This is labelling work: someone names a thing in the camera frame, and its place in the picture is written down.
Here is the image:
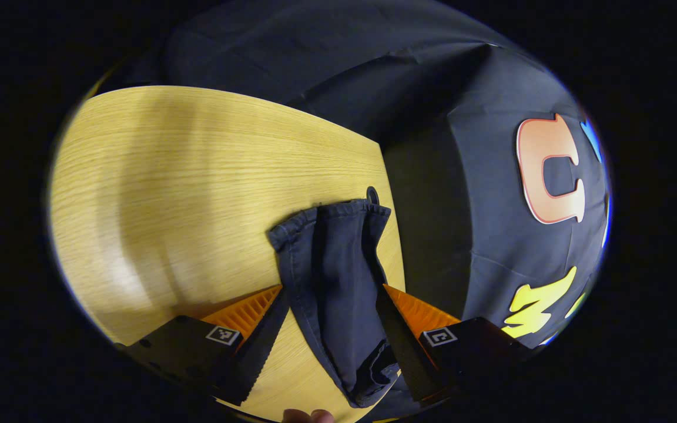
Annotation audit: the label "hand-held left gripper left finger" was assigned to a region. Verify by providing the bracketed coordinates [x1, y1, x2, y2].
[115, 285, 291, 407]

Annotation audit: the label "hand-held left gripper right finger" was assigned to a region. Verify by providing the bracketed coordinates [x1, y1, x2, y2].
[375, 284, 534, 407]

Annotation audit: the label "dark grey jeans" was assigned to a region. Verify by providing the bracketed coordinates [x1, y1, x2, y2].
[267, 199, 411, 421]

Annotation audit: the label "black backdrop cloth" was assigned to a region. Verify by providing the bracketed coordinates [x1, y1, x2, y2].
[98, 0, 613, 348]

